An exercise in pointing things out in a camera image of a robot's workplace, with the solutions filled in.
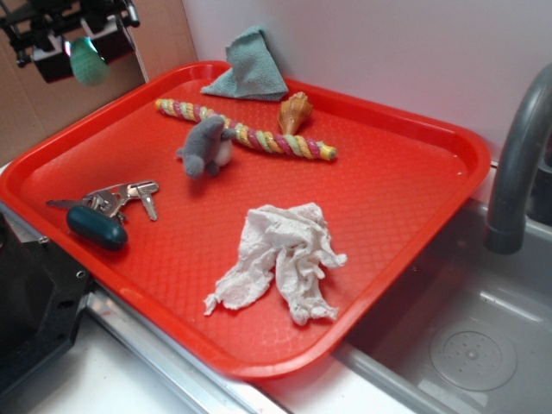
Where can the dark teal key fob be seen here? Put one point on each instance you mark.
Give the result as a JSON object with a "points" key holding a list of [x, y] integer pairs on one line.
{"points": [[96, 228]]}

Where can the orange conch seashell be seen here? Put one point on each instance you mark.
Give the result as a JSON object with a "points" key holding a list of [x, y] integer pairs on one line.
{"points": [[294, 112]]}

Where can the teal microfiber cloth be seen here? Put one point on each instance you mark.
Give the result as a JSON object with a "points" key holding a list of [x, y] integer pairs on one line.
{"points": [[252, 74]]}

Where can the crumpled white paper towel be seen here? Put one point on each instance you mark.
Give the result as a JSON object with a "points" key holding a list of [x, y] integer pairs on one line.
{"points": [[290, 248]]}

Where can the grey plush dolphin toy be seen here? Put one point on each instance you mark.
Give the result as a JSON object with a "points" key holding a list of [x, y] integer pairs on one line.
{"points": [[207, 148]]}

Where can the brown cardboard panel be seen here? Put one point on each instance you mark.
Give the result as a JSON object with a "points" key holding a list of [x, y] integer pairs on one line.
{"points": [[32, 110]]}

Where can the green rubber ball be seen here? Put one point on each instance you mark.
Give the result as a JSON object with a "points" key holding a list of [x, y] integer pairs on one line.
{"points": [[88, 67]]}

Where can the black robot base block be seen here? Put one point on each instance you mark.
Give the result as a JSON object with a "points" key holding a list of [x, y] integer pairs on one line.
{"points": [[43, 293]]}

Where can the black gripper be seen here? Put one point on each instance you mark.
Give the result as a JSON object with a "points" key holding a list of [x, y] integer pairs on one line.
{"points": [[40, 25]]}

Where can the red plastic tray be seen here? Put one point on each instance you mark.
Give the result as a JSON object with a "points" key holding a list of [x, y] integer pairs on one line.
{"points": [[396, 180]]}

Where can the grey plastic sink basin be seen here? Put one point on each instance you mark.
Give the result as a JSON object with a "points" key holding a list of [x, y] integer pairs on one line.
{"points": [[462, 329]]}

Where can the multicolour twisted rope toy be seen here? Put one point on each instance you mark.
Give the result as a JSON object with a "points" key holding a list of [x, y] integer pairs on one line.
{"points": [[259, 140]]}

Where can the silver key bunch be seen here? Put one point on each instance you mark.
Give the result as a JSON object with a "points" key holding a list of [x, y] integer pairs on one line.
{"points": [[110, 200]]}

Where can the grey sink faucet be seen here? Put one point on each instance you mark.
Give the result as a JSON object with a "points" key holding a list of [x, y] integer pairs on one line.
{"points": [[522, 185]]}

